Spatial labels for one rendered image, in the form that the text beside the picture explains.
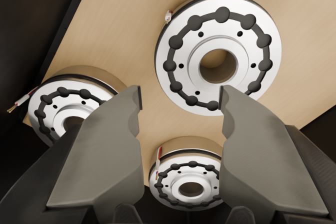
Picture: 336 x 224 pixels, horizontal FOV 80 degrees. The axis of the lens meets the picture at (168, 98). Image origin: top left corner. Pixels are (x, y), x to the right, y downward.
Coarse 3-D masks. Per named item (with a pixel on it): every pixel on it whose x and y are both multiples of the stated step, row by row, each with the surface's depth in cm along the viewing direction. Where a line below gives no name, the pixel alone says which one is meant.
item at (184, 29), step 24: (216, 0) 14; (240, 0) 14; (168, 24) 15; (192, 24) 15; (216, 24) 15; (240, 24) 15; (264, 24) 15; (168, 48) 16; (192, 48) 16; (264, 48) 16; (168, 72) 17; (264, 72) 17; (168, 96) 18; (192, 96) 18; (216, 96) 18
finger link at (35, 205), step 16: (64, 144) 8; (48, 160) 7; (64, 160) 7; (32, 176) 6; (48, 176) 6; (16, 192) 6; (32, 192) 6; (48, 192) 6; (0, 208) 6; (16, 208) 6; (32, 208) 6; (64, 208) 6; (80, 208) 6
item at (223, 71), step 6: (228, 54) 18; (228, 60) 18; (234, 60) 16; (222, 66) 19; (228, 66) 18; (204, 72) 18; (210, 72) 19; (216, 72) 19; (222, 72) 18; (228, 72) 17; (210, 78) 18; (216, 78) 18; (222, 78) 17
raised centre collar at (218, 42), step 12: (216, 36) 15; (228, 36) 15; (204, 48) 15; (216, 48) 15; (228, 48) 15; (240, 48) 15; (192, 60) 16; (240, 60) 16; (192, 72) 16; (240, 72) 16; (204, 84) 17; (216, 84) 17
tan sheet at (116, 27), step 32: (96, 0) 17; (128, 0) 17; (160, 0) 17; (256, 0) 17; (288, 0) 17; (320, 0) 17; (96, 32) 19; (128, 32) 19; (288, 32) 18; (320, 32) 18; (64, 64) 20; (96, 64) 20; (128, 64) 20; (288, 64) 19; (320, 64) 19; (160, 96) 22; (288, 96) 21; (320, 96) 21; (160, 128) 24; (192, 128) 24
